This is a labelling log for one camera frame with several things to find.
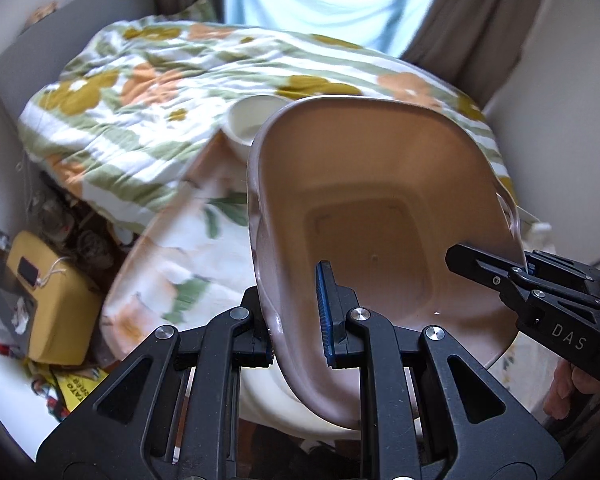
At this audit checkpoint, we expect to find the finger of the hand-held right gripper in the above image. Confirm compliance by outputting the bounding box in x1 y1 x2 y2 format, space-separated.
524 250 600 308
445 243 540 313

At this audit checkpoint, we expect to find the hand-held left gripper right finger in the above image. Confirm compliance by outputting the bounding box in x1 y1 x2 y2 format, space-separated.
315 261 566 467

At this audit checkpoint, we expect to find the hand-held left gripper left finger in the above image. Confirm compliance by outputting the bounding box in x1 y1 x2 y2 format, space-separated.
36 286 276 467

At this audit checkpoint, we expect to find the pink square bowl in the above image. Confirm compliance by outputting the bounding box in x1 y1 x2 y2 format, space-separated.
247 96 526 431

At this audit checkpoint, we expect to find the person's right hand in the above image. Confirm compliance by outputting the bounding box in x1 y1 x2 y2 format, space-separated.
544 360 598 423

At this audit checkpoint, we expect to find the floral table cloth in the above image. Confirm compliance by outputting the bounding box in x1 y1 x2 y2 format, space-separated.
100 132 553 441

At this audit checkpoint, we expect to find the yellow printed paper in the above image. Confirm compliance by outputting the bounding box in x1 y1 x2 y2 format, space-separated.
50 365 112 411

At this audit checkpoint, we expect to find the yellow box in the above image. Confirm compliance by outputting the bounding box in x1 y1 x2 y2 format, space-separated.
5 230 103 366

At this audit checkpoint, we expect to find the white bowl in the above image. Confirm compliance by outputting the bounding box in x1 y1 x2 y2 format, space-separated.
224 95 287 161

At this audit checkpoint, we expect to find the floral striped blanket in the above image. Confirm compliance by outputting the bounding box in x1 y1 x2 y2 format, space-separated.
17 14 513 221

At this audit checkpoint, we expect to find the floral pillow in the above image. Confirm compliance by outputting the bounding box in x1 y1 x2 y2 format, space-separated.
172 0 218 23

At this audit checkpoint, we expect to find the grey headboard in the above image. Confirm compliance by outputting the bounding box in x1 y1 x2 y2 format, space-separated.
0 0 156 111

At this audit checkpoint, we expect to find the pink plush toy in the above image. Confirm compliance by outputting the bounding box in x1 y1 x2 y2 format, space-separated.
27 1 60 26

